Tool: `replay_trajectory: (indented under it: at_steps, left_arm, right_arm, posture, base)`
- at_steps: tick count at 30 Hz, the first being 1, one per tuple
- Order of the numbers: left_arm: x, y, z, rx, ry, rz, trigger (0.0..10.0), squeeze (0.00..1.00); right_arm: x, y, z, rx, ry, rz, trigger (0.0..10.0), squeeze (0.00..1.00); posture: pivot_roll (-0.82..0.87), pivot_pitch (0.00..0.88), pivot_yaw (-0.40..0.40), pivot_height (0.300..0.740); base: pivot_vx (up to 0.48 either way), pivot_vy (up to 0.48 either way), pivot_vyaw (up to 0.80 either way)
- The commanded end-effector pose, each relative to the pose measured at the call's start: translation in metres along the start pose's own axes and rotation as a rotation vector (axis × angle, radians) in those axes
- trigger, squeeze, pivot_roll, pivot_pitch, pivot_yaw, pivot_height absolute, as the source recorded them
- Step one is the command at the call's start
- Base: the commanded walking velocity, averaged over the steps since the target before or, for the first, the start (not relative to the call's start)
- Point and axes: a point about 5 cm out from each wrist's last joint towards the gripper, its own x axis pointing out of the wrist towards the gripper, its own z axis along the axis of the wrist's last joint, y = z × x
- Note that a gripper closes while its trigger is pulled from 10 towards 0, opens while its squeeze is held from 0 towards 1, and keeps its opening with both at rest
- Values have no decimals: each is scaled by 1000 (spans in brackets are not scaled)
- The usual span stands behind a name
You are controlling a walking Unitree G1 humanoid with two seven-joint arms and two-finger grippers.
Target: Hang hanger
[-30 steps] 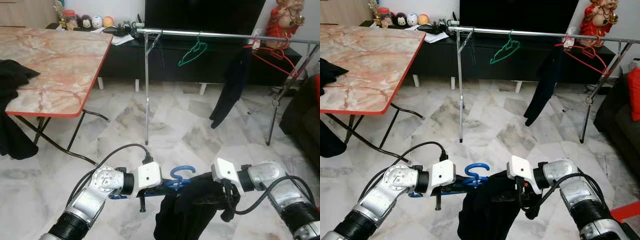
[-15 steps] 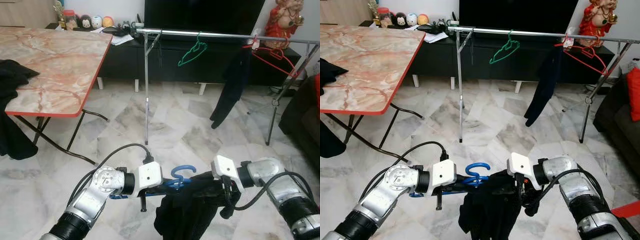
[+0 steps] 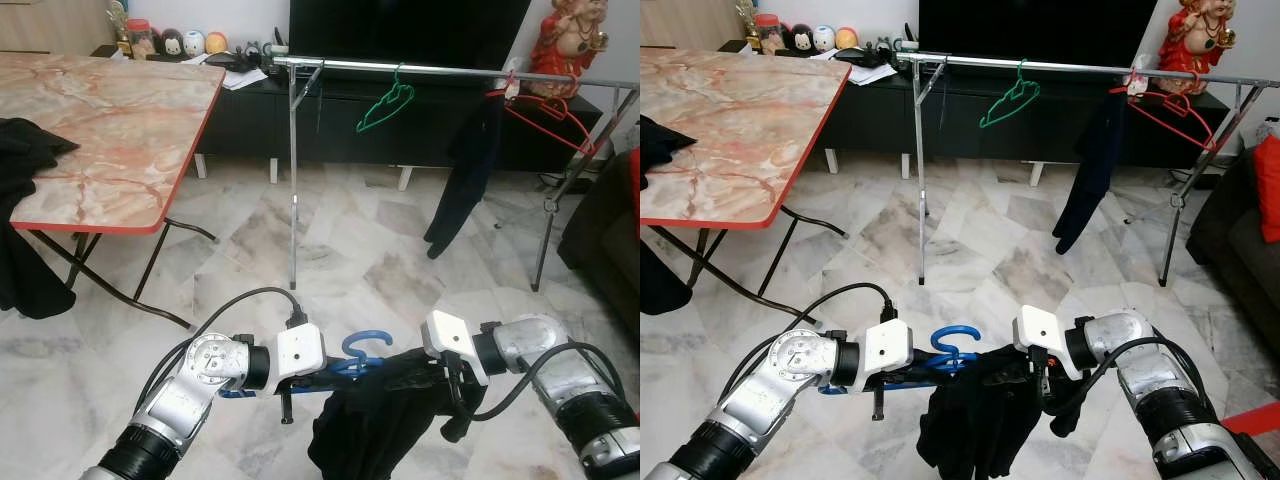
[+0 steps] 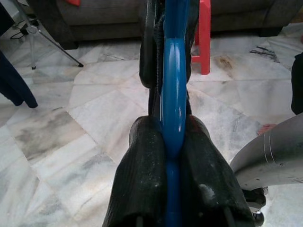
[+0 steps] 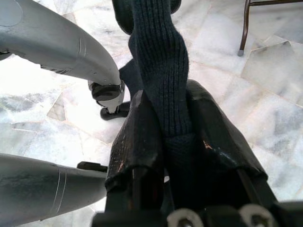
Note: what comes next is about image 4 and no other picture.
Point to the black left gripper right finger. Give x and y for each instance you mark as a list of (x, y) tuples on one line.
[(208, 175)]

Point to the silver clothes rack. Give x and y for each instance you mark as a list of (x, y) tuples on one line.
[(33, 47)]

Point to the red plastic stool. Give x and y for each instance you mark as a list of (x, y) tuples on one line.
[(204, 35)]

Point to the blue plastic hanger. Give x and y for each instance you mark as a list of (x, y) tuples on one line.
[(172, 94)]

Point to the person in black trousers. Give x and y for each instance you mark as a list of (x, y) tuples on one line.
[(298, 89)]

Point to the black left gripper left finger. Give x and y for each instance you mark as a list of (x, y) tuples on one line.
[(139, 177)]

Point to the dark navy garment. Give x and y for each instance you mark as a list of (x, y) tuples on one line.
[(11, 78)]

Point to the grey robot left leg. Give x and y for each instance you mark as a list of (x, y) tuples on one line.
[(272, 160)]

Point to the black shirt white lettering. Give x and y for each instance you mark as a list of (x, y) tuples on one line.
[(146, 59)]

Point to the dark grey sofa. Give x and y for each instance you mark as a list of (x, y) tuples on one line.
[(106, 14)]

